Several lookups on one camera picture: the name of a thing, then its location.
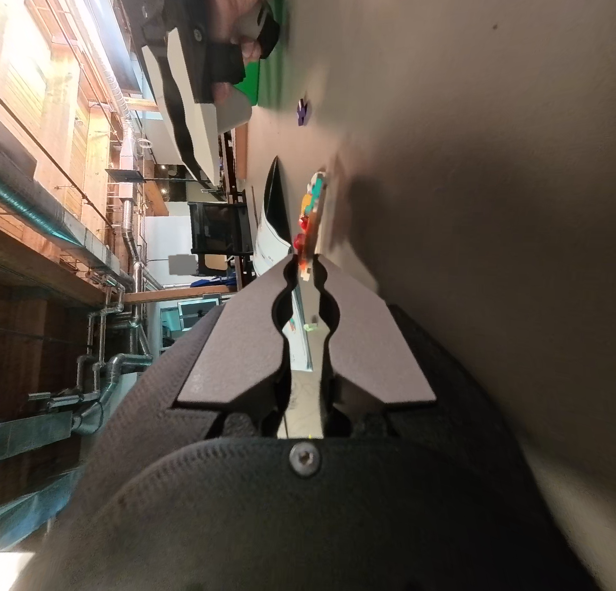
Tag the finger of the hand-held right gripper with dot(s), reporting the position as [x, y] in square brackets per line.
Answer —
[185, 66]
[155, 78]

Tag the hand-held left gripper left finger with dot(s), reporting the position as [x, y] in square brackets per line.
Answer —
[231, 345]

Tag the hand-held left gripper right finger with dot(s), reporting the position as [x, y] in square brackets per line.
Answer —
[375, 350]

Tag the green plastic bin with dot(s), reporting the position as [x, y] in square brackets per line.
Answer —
[270, 71]

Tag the colourful lego assembly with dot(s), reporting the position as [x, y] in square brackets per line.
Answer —
[313, 201]

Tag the purple lego piece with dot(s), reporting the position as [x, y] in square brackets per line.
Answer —
[302, 113]

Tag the wooden beam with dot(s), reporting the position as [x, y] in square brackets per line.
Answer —
[168, 295]

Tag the white instruction booklet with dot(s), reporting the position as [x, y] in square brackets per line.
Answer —
[269, 251]

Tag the silver ventilation pipes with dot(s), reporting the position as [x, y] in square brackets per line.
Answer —
[118, 360]

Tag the black cabinet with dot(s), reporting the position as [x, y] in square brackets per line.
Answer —
[216, 232]

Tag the black flat bag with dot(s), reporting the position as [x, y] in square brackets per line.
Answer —
[278, 201]

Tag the teal ventilation duct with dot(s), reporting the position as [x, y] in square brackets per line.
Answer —
[43, 218]

